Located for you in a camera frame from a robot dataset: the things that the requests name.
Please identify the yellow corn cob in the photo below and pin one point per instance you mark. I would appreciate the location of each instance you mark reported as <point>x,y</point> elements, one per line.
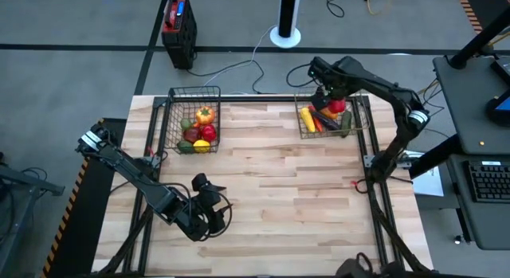
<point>307,119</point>

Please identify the orange bell pepper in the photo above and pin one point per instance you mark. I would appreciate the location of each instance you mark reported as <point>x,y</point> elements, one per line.
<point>205,115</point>
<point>328,113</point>

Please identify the dark red apple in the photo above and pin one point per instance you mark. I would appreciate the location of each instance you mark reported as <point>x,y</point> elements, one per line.
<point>191,134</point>

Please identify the red and black power box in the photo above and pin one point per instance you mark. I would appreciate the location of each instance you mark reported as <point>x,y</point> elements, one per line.
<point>179,31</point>

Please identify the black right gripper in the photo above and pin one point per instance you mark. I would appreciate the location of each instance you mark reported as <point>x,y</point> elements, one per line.
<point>330,84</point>

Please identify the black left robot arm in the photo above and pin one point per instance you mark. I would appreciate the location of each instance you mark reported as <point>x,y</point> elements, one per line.
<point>131,170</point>

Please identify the black tablet with blue screen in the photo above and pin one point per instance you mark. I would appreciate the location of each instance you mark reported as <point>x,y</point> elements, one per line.
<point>500,108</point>

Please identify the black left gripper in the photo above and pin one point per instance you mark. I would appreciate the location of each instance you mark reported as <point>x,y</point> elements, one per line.
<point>207,212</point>

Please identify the grey metal furniture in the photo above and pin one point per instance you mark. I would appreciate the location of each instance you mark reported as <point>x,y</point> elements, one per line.
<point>24,186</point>

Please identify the grey computer desk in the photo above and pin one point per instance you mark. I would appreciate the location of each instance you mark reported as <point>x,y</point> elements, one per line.
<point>462,102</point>

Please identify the yellow lemon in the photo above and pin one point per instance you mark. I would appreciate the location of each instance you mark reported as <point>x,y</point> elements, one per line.
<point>201,146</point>

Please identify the black and white pole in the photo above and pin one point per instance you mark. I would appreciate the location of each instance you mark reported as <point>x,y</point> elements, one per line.
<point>287,15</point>

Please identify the black keyboard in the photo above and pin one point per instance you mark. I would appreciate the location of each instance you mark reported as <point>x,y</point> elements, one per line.
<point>490,181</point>

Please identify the green avocado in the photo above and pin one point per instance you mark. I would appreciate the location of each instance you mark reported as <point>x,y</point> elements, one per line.
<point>185,146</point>

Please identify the small green lime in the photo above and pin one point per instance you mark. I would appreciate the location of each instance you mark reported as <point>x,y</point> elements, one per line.
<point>186,123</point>

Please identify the white paper sheet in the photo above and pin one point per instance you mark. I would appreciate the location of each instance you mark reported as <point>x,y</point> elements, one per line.
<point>428,182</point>

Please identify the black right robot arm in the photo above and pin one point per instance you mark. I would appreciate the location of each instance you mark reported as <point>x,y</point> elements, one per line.
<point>398,99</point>

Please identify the black platform with hazard stripes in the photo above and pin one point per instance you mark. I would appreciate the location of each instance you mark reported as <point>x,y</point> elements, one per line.
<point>91,214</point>

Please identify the orange carrot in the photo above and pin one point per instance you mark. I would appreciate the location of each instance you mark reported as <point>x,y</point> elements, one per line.
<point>317,126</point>

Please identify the black table-level camera mount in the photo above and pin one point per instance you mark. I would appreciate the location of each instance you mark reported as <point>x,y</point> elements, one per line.
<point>350,270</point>

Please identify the green cucumber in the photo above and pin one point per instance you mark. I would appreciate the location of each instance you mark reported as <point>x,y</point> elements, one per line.
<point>346,122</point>

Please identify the purple eggplant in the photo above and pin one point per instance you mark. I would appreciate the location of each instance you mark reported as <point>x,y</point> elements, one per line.
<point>327,122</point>

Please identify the black table frame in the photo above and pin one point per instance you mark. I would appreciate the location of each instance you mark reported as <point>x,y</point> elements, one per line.
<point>368,122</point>

